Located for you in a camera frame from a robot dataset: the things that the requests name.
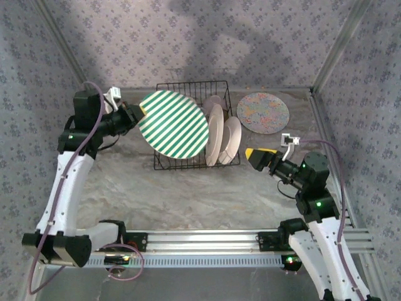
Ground green striped plate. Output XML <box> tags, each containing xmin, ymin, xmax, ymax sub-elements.
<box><xmin>138</xmin><ymin>90</ymin><xmax>210</xmax><ymax>160</ymax></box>

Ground colourful speckled plate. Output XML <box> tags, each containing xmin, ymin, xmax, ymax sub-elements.
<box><xmin>236</xmin><ymin>92</ymin><xmax>290</xmax><ymax>135</ymax></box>

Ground black wire dish rack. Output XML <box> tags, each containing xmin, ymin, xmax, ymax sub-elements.
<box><xmin>153</xmin><ymin>80</ymin><xmax>242</xmax><ymax>172</ymax></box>

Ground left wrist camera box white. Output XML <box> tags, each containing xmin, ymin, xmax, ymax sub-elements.
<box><xmin>105</xmin><ymin>87</ymin><xmax>122</xmax><ymax>112</ymax></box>

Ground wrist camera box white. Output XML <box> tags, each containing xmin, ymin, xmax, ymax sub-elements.
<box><xmin>105</xmin><ymin>87</ymin><xmax>122</xmax><ymax>112</ymax></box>
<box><xmin>281</xmin><ymin>133</ymin><xmax>301</xmax><ymax>147</ymax></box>

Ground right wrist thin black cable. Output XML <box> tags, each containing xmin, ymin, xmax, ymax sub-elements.
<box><xmin>278</xmin><ymin>180</ymin><xmax>302</xmax><ymax>199</ymax></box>

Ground wrist thin black cable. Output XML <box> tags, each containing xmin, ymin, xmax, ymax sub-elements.
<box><xmin>102</xmin><ymin>136</ymin><xmax>119</xmax><ymax>152</ymax></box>
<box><xmin>278</xmin><ymin>180</ymin><xmax>302</xmax><ymax>199</ymax></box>

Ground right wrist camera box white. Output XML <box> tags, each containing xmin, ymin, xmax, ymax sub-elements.
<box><xmin>281</xmin><ymin>133</ymin><xmax>301</xmax><ymax>147</ymax></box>

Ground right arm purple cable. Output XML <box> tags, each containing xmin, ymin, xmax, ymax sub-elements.
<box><xmin>299</xmin><ymin>139</ymin><xmax>367</xmax><ymax>301</ymax></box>

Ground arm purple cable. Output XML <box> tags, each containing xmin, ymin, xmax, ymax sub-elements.
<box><xmin>299</xmin><ymin>139</ymin><xmax>367</xmax><ymax>301</ymax></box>
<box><xmin>28</xmin><ymin>80</ymin><xmax>145</xmax><ymax>295</ymax></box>

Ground left wrist thin black cable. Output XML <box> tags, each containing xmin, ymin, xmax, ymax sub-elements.
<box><xmin>102</xmin><ymin>136</ymin><xmax>119</xmax><ymax>152</ymax></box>

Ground aluminium table side rail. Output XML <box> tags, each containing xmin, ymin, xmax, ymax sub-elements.
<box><xmin>308</xmin><ymin>87</ymin><xmax>358</xmax><ymax>230</ymax></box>

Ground aluminium frame post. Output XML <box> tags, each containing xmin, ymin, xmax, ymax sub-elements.
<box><xmin>37</xmin><ymin>0</ymin><xmax>96</xmax><ymax>95</ymax></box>
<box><xmin>309</xmin><ymin>0</ymin><xmax>375</xmax><ymax>95</ymax></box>

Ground aluminium table rear rail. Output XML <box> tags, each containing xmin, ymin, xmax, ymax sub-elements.
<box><xmin>118</xmin><ymin>86</ymin><xmax>314</xmax><ymax>93</ymax></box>

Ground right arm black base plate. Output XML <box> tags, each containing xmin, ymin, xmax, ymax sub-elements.
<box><xmin>257</xmin><ymin>231</ymin><xmax>291</xmax><ymax>253</ymax></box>

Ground aluminium mounting rail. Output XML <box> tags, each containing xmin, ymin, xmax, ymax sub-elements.
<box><xmin>75</xmin><ymin>228</ymin><xmax>376</xmax><ymax>255</ymax></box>

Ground aluminium frame leg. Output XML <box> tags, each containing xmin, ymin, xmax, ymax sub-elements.
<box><xmin>26</xmin><ymin>266</ymin><xmax>48</xmax><ymax>301</ymax></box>
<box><xmin>358</xmin><ymin>252</ymin><xmax>391</xmax><ymax>301</ymax></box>

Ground slotted white cable duct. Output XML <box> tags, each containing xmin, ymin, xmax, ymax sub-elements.
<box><xmin>84</xmin><ymin>254</ymin><xmax>284</xmax><ymax>269</ymax></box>

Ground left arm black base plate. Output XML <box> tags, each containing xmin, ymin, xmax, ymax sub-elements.
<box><xmin>100</xmin><ymin>232</ymin><xmax>148</xmax><ymax>253</ymax></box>

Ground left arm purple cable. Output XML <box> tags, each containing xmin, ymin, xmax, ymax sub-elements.
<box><xmin>28</xmin><ymin>80</ymin><xmax>145</xmax><ymax>295</ymax></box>

